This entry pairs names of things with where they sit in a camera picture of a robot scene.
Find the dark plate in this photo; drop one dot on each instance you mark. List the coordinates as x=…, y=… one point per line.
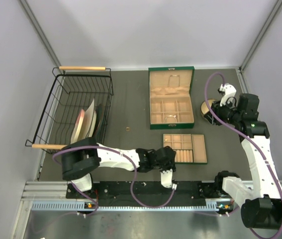
x=101, y=117

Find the black wire basket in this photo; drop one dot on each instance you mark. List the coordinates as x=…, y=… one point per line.
x=74, y=88

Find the white plate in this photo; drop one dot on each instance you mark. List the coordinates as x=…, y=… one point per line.
x=89, y=121

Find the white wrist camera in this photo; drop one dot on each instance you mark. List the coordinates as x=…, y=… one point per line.
x=228, y=93
x=167, y=179

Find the beige ceramic bowl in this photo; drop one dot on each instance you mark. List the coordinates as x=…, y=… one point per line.
x=205, y=112

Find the green jewelry box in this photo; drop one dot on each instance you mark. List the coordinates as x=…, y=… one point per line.
x=170, y=97

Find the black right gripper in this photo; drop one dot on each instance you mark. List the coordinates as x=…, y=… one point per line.
x=216, y=108

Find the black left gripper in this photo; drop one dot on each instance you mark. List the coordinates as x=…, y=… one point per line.
x=171, y=166

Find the pink rimmed plate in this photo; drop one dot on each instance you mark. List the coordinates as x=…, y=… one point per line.
x=79, y=127

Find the grey slotted cable duct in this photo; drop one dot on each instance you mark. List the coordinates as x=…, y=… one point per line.
x=84, y=206

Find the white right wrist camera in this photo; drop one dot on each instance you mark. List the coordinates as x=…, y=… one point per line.
x=228, y=93

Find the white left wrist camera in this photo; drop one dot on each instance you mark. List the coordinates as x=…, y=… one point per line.
x=167, y=179

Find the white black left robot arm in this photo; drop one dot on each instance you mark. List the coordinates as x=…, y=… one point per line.
x=79, y=159

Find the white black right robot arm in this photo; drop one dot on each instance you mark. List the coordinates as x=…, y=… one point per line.
x=261, y=206

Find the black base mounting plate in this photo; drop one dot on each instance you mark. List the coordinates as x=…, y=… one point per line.
x=114, y=189

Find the green jewelry tray insert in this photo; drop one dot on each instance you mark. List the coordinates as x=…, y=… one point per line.
x=189, y=148

